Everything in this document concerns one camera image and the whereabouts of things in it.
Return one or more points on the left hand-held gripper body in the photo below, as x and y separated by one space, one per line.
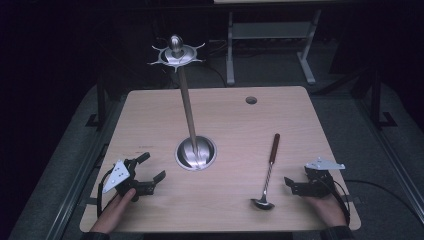
117 175

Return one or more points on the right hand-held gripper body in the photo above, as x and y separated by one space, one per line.
320 181

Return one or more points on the metal utensil stand with hooks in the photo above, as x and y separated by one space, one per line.
196 156

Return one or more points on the person's right hand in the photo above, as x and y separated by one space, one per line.
328 210

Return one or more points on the person's left hand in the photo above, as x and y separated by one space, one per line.
115 210

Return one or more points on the black metal stand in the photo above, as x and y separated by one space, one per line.
376 100
101 106

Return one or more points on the grey metal floor rail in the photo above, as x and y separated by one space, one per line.
395 160
71 186

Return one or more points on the white metal table frame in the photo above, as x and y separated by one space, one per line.
270 30

